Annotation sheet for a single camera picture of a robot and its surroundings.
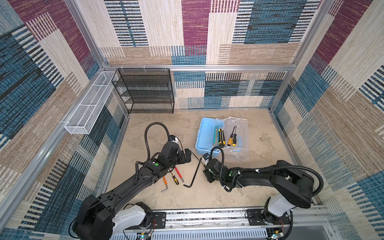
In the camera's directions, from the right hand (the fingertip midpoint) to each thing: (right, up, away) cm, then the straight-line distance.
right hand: (208, 170), depth 89 cm
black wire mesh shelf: (-44, +52, +21) cm, 71 cm away
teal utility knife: (+5, +16, +2) cm, 17 cm away
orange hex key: (-24, -6, -4) cm, 25 cm away
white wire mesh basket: (-74, +29, -1) cm, 79 cm away
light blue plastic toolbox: (-1, +20, +16) cm, 26 cm away
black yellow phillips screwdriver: (+15, +19, 0) cm, 24 cm away
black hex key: (-8, -2, 0) cm, 8 cm away
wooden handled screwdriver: (+13, +18, 0) cm, 22 cm away
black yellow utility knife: (+8, +17, +2) cm, 19 cm away
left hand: (-13, +13, -8) cm, 20 cm away
